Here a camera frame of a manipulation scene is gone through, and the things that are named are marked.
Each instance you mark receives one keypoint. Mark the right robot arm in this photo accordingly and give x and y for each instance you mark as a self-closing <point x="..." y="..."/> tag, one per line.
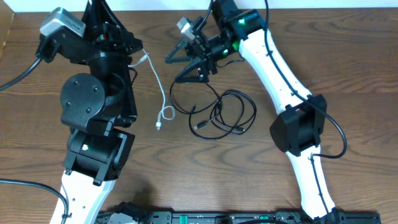
<point x="301" y="115"/>

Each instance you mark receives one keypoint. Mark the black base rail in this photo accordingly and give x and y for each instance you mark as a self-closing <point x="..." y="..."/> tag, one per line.
<point x="127" y="212"/>

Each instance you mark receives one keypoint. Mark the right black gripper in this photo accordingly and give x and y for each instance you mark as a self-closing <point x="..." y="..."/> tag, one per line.
<point x="205" y="59"/>

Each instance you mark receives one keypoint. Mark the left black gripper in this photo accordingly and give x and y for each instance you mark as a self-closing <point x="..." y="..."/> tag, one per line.
<point x="116" y="42"/>

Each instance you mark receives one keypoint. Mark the wooden side panel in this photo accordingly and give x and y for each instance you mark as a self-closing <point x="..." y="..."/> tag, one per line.
<point x="6" y="20"/>

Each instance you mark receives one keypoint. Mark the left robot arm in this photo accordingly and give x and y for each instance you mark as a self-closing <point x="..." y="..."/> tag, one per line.
<point x="97" y="106"/>

